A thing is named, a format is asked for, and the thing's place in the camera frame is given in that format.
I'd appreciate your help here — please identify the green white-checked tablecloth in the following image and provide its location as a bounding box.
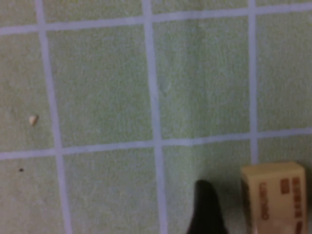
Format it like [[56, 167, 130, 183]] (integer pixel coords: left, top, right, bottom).
[[0, 0, 312, 234]]

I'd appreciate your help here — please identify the beige eraser with printed sleeve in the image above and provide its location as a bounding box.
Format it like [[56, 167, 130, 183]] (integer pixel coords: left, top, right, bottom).
[[240, 161, 308, 234]]

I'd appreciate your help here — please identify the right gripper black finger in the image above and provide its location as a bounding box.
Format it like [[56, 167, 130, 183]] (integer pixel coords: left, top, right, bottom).
[[186, 179, 229, 234]]

